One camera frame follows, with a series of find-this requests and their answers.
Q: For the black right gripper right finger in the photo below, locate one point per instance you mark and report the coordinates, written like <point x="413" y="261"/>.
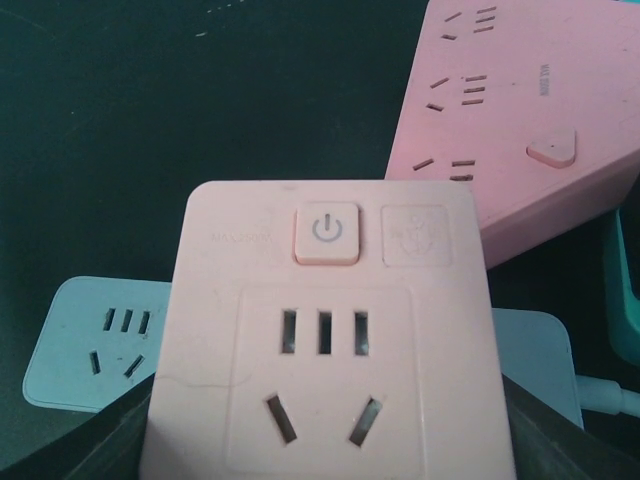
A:
<point x="547" y="446"/>

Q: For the pink square socket adapter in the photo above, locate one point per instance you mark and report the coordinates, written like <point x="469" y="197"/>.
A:
<point x="329" y="330"/>

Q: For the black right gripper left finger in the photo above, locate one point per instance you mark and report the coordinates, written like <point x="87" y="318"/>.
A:
<point x="107" y="446"/>

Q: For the teal power strip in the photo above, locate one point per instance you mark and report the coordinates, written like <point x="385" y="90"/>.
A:
<point x="622" y="303"/>

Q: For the pink triangular power strip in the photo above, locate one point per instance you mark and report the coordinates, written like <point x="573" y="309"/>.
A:
<point x="533" y="105"/>

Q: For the light blue power strip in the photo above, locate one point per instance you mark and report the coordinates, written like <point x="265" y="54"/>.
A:
<point x="101" y="337"/>

